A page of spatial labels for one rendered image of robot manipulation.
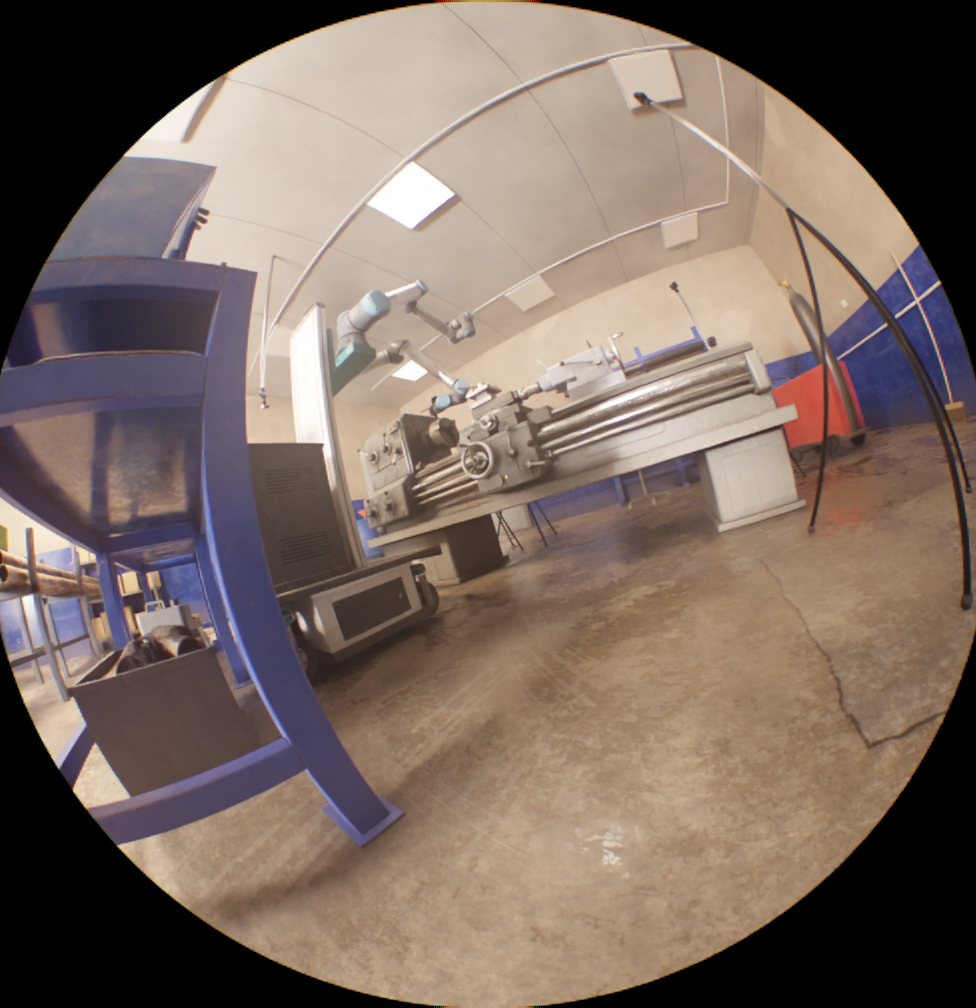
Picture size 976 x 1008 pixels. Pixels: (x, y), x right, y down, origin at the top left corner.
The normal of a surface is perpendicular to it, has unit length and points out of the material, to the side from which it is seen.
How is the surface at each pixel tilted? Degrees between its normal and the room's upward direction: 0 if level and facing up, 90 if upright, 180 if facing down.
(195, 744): 90
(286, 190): 180
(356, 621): 90
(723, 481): 90
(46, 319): 180
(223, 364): 90
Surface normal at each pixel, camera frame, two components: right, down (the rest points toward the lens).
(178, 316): 0.28, 0.96
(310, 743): 0.79, -0.25
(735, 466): -0.54, 0.12
